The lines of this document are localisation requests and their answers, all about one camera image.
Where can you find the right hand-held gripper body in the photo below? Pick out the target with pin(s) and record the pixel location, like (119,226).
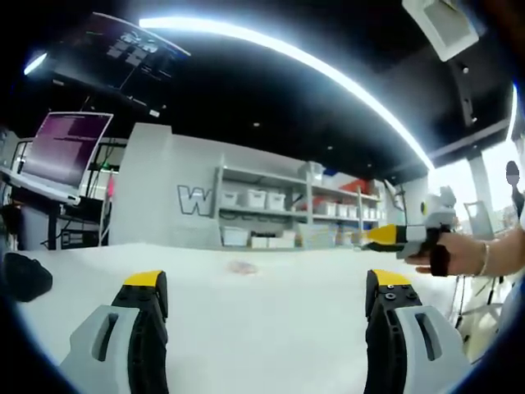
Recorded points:
(441,211)

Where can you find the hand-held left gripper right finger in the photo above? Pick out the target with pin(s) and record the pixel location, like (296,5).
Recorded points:
(381,349)

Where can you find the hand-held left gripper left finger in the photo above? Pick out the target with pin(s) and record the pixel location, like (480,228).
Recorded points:
(143,349)

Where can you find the clear resealable bag pink contents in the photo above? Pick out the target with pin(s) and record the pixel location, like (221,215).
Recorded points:
(242,267)

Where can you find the person's right hand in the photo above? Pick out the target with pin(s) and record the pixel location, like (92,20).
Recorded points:
(463,254)

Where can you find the grey chair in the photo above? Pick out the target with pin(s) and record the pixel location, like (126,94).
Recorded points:
(471,213)

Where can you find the person in white coat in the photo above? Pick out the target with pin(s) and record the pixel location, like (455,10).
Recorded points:
(514,312)

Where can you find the ceiling light tube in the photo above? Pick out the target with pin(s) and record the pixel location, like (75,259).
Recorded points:
(513,111)
(36,62)

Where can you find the black equipment desk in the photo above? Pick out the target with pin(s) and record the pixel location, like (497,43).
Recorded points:
(82,236)

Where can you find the group of white storage bins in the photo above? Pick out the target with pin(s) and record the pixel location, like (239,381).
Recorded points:
(255,198)

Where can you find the black pouch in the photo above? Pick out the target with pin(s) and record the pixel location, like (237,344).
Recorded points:
(26,279)

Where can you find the grey metal shelf rack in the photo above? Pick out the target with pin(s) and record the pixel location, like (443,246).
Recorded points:
(262,174)

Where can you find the red flag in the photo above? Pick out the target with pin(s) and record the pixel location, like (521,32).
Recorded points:
(111,186)

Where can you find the white ceiling vent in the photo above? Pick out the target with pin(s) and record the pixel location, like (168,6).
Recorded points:
(447,28)

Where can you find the large purple-screen monitor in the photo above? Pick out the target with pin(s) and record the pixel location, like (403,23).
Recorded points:
(65,152)

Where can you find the long ceiling light strip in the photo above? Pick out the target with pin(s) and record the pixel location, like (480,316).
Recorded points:
(254,35)

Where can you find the ceiling-hung dark screen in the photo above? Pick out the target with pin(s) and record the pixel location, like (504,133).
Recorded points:
(123,61)

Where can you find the large wall lettering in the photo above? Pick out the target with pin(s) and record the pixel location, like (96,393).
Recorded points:
(193,201)

